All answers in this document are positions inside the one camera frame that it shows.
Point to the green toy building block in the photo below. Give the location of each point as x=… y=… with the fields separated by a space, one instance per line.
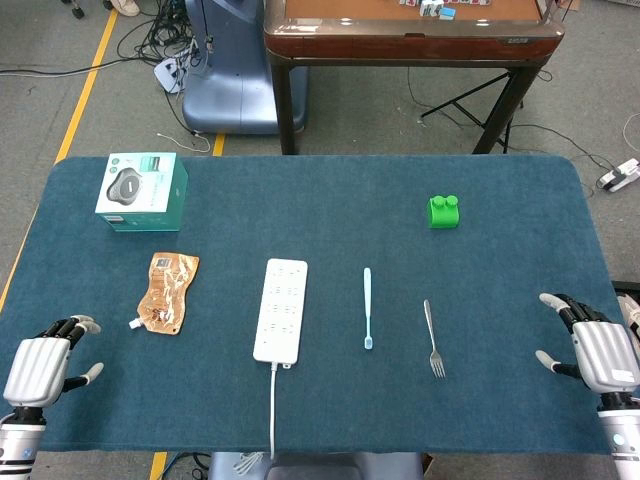
x=444 y=215

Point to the row of mahjong tiles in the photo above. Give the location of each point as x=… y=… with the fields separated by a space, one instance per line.
x=431 y=7

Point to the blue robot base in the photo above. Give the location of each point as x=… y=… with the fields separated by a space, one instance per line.
x=235 y=90

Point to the orange spouted drink pouch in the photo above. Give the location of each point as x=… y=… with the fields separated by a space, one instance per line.
x=167 y=290

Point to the silver metal fork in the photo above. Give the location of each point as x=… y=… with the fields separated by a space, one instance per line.
x=430 y=325

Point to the blue table cloth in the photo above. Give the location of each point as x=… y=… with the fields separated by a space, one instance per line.
x=350 y=400

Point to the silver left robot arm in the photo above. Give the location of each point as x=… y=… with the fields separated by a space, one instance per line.
x=17 y=445

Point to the white sneaker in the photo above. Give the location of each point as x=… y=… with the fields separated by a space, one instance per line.
x=631 y=320

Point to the teal white product box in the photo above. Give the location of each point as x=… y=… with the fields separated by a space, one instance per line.
x=137 y=187

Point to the brown mahjong table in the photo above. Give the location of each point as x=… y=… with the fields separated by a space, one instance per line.
x=415 y=37

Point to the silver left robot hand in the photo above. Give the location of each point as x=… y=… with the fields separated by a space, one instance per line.
x=37 y=367

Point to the black tripod stand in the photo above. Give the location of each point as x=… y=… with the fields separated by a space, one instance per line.
x=465 y=97

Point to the white floor socket with plugs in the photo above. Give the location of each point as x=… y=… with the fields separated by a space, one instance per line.
x=172 y=72

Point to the light blue toothbrush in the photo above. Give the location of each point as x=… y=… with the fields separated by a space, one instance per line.
x=367 y=305

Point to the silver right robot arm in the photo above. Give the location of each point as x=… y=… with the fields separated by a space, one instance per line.
x=622 y=440

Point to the grey robot torso base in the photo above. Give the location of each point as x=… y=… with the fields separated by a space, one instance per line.
x=320 y=467

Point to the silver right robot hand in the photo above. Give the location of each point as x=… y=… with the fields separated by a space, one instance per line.
x=605 y=355

